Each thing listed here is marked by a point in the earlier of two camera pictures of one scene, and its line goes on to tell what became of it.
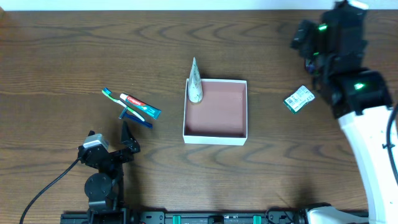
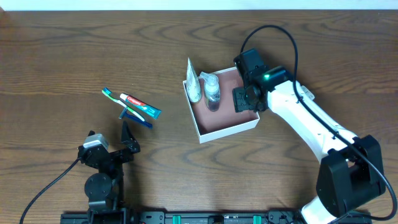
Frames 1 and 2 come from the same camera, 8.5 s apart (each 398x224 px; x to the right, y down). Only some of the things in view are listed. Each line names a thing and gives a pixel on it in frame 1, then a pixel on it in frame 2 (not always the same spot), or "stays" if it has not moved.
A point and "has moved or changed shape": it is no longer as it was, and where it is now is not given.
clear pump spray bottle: x=310 y=66 to x=212 y=91
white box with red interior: x=221 y=117 has moved or changed shape
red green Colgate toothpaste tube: x=142 y=106 stays
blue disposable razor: x=134 y=119 stays
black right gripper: x=302 y=35 to x=241 y=99
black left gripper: x=113 y=154 stays
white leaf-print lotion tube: x=194 y=86 has moved or changed shape
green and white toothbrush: x=107 y=92 stays
